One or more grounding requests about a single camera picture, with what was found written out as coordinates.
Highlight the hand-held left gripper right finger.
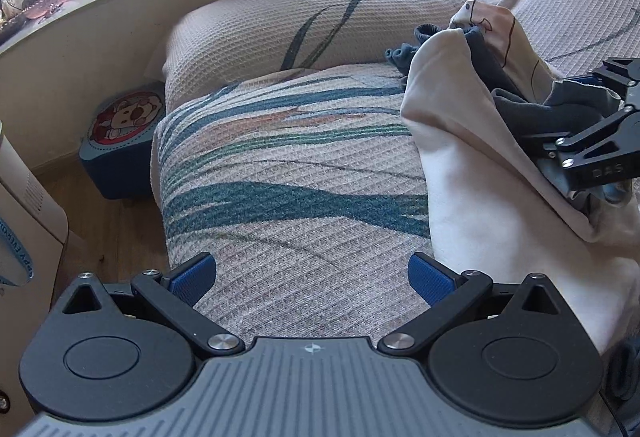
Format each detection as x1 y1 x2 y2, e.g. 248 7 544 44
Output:
377 253 568 360

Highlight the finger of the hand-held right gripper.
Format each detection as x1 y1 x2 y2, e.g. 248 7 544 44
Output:
564 58 640 110
517 106 640 192

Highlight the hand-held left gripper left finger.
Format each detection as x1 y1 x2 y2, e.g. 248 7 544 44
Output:
62 252 246 361

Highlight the white ribbed shirt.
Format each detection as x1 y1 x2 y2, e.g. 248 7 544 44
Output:
400 28 640 353

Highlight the cream printed garment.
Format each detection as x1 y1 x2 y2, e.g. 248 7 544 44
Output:
447 0 563 85

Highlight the leaf print woven bedspread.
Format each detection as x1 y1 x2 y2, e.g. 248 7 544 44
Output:
150 0 640 358

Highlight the blue cartoon print stool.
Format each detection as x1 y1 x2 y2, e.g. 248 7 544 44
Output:
79 84 168 202

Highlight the white appliance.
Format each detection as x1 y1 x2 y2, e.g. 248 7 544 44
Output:
0 119 71 423

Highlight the blue fuzzy sock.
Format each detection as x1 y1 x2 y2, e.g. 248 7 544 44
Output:
384 43 422 78

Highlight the woven pillow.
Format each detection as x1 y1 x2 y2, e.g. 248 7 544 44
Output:
162 0 508 112

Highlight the dark tray of trinkets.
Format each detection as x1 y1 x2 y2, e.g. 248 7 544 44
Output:
0 0 36 42

